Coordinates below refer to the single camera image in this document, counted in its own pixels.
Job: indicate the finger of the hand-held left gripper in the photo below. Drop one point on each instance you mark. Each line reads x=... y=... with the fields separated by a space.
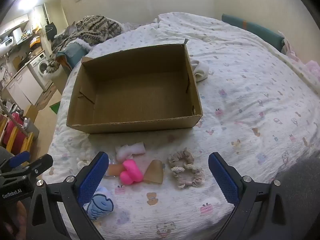
x=21 y=158
x=40 y=165

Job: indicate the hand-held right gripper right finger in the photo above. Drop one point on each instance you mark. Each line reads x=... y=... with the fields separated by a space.
x=223 y=180

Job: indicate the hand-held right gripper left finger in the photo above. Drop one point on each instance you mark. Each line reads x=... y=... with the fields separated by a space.
x=92 y=180

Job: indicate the light blue fish plush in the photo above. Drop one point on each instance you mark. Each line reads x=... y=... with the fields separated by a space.
x=100 y=203

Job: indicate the lace-trimmed beige scrunchie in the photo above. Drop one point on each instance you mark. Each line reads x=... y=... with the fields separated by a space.
x=192 y=178

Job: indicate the pink soft toy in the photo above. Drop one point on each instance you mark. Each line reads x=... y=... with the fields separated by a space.
x=131 y=172

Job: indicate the brown cardboard box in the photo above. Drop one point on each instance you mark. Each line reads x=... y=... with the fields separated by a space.
x=140 y=92

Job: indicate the translucent brown soft pad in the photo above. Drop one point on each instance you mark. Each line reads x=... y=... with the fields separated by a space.
x=154 y=172

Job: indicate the yellow wooden rack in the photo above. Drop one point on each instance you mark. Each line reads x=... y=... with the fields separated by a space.
x=21 y=140

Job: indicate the small white fluffy cloth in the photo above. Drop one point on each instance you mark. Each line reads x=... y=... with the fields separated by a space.
x=83 y=158

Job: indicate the pink suitcase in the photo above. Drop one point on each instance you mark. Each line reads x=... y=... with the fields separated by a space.
x=11 y=132

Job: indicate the green floor mat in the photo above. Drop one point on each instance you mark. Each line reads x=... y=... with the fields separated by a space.
x=54 y=110

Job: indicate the white kitchen cabinet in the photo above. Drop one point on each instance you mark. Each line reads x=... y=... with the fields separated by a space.
x=23 y=87

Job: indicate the dark grey clothing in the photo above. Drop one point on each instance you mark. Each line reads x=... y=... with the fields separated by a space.
x=300 y=180

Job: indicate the white washing machine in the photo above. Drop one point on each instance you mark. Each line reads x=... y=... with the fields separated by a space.
x=41 y=70

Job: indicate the white folded cloth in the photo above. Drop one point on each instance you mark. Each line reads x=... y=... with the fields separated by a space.
x=200 y=70

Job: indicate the teal pillow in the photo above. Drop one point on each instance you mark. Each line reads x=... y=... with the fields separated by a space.
x=71 y=52

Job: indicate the white microwave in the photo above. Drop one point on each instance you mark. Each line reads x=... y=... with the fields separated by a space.
x=7 y=41

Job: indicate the grey cloth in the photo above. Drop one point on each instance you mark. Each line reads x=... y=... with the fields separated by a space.
x=70 y=28

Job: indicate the pink cloth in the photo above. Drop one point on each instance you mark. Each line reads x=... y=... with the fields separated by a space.
x=307 y=65

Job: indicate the patterned knit blanket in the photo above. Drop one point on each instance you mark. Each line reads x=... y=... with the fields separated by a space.
x=92 y=30

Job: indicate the teal headboard cushion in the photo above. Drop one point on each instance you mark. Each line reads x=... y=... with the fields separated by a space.
x=252 y=28

